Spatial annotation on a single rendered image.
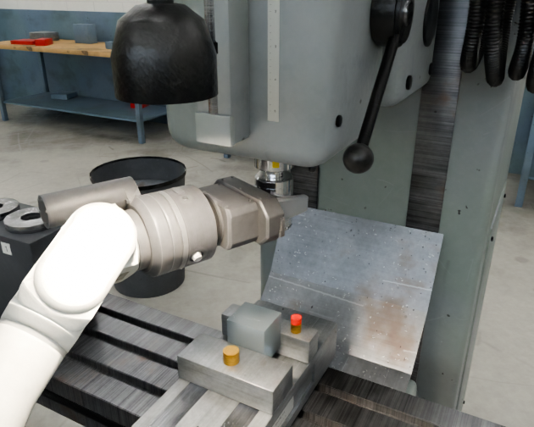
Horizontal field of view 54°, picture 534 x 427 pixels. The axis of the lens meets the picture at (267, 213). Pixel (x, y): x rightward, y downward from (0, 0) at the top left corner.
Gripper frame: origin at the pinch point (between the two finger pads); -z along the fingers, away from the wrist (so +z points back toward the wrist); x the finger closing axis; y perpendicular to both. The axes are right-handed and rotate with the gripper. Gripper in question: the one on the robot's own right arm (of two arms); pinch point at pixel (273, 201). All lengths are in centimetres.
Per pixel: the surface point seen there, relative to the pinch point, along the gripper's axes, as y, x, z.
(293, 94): -15.3, -9.8, 5.5
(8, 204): 13, 53, 21
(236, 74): -17.0, -6.7, 9.8
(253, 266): 122, 166, -116
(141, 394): 32.9, 13.5, 14.5
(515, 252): 121, 84, -252
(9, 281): 23, 43, 25
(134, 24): -22.3, -14.9, 23.0
